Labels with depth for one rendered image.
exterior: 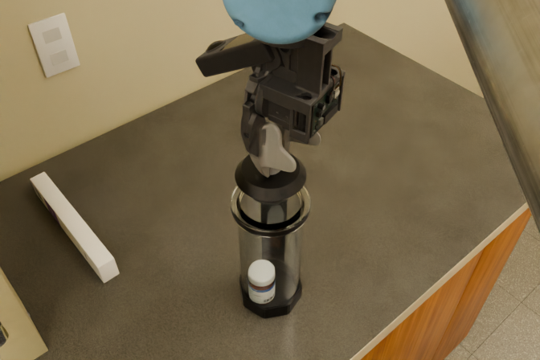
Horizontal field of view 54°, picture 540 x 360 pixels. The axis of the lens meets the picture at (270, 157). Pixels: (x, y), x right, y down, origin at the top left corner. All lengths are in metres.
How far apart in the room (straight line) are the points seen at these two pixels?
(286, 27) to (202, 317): 0.60
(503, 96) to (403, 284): 0.72
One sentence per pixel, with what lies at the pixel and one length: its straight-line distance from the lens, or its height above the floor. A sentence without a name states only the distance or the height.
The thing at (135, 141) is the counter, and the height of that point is 0.94.
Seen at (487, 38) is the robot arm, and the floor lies 1.58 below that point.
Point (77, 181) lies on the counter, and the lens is 1.11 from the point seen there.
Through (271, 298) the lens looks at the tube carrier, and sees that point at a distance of 0.82.
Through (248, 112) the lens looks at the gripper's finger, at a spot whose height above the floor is 1.35.
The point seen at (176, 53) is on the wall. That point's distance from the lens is 1.24.
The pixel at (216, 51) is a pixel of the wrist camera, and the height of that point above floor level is 1.38.
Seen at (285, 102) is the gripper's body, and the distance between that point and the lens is 0.53.
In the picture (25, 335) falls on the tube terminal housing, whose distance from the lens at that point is 0.85.
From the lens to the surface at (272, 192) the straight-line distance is 0.64.
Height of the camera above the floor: 1.69
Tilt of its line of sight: 44 degrees down
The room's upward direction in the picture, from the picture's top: straight up
